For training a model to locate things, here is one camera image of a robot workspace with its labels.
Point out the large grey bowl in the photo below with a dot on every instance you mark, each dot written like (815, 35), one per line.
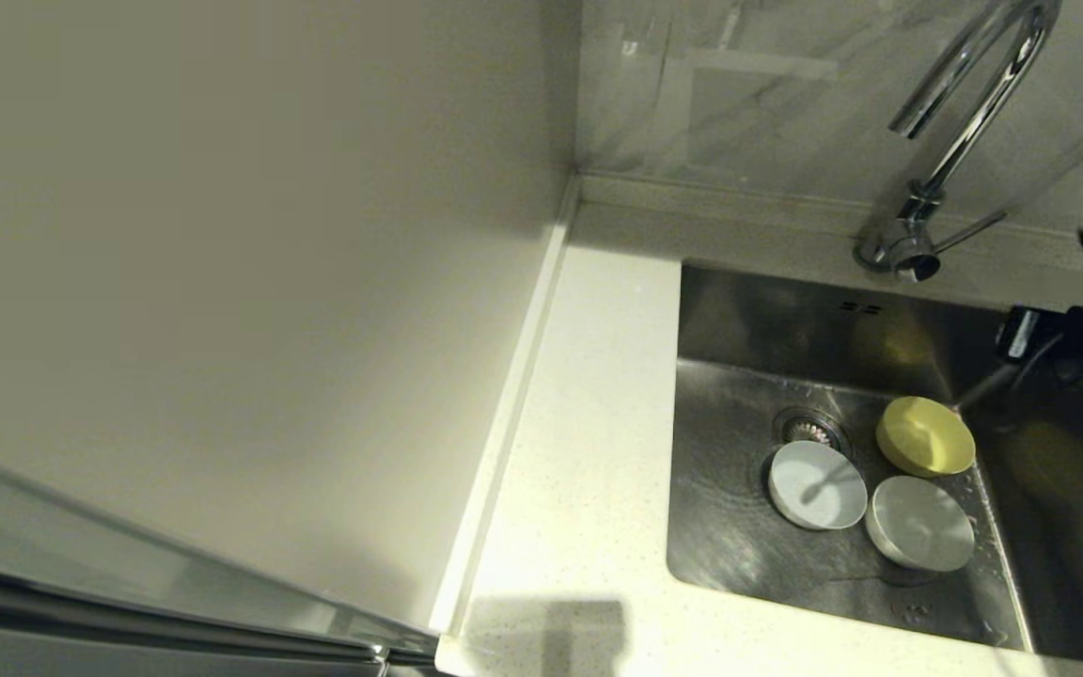
(816, 484)

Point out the small white bowl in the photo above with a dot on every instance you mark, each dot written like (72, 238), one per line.
(919, 524)

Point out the small yellow bowl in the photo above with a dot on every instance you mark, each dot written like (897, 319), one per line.
(927, 437)

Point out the round metal drain strainer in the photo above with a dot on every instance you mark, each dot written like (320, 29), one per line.
(809, 428)

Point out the chrome gooseneck faucet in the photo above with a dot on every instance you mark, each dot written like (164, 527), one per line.
(974, 118)

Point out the stainless steel sink basin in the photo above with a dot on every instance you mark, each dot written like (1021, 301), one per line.
(739, 545)

